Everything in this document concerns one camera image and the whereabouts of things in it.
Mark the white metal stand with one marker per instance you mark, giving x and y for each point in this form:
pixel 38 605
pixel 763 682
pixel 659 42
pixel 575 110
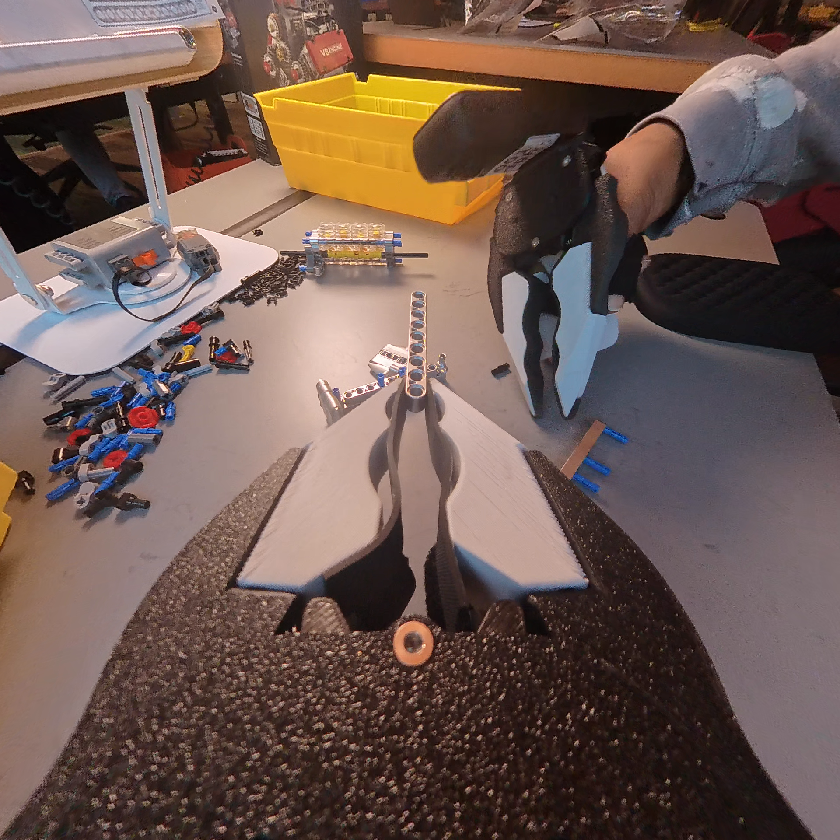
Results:
pixel 152 164

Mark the open toy instruction booklet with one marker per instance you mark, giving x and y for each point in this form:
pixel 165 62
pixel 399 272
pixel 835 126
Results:
pixel 52 19

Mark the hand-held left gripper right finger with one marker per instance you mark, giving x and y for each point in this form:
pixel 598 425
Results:
pixel 512 518

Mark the wooden workbench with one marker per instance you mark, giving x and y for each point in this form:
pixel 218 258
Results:
pixel 525 62

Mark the yellow printed toy box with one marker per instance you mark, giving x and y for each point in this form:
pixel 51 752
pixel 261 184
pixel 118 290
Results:
pixel 5 525

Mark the pile of colourful toy pieces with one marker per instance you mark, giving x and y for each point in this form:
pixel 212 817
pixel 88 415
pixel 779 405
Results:
pixel 111 420

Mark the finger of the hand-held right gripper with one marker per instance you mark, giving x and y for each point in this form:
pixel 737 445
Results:
pixel 515 315
pixel 584 328

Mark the yellow plastic bin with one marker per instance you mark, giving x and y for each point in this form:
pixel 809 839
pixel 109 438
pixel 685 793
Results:
pixel 367 177

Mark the pile of clear plastic bags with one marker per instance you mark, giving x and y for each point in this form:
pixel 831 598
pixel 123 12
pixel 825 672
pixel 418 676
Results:
pixel 590 23

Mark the silver curved toy panel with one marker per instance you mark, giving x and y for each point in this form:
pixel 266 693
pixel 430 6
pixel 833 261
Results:
pixel 388 359

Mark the long grey beam panel assembly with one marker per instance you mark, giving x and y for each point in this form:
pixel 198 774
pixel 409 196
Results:
pixel 367 388

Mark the white base with battery box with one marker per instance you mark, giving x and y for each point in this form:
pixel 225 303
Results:
pixel 79 341

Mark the black printed toy box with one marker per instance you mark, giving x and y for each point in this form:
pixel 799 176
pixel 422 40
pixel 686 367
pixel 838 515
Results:
pixel 295 39

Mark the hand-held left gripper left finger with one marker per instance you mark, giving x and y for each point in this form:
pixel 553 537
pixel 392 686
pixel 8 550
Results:
pixel 315 518

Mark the pile of black toy pieces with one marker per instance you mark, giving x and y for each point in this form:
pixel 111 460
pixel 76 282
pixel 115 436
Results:
pixel 269 282

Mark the grey holed beam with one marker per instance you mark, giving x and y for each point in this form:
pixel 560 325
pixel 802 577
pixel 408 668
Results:
pixel 584 449

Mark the person's right hand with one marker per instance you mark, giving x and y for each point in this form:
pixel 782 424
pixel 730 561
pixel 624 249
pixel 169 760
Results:
pixel 649 177

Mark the small grey motor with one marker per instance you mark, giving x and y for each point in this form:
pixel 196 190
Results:
pixel 197 253

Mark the grey beam with blue pins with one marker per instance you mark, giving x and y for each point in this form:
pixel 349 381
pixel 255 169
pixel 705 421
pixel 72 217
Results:
pixel 418 341

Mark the grey desk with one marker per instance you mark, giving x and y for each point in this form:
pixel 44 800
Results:
pixel 689 492

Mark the grey motor block, orange part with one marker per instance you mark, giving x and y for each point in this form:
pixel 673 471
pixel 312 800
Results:
pixel 98 249

